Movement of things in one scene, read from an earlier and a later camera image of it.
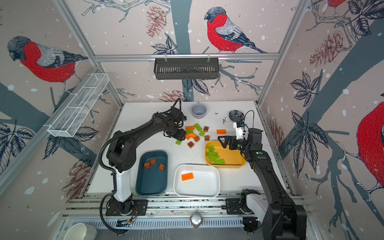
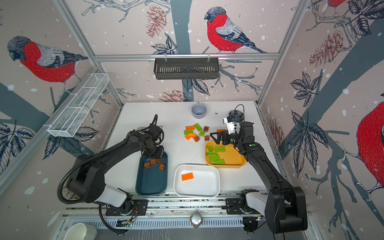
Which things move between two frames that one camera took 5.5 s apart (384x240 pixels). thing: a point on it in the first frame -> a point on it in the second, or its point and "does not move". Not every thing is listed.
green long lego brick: [219, 161] does not move
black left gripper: [181, 136] -> [160, 153]
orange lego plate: [187, 176] does not move
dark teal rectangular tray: [151, 178] does not move
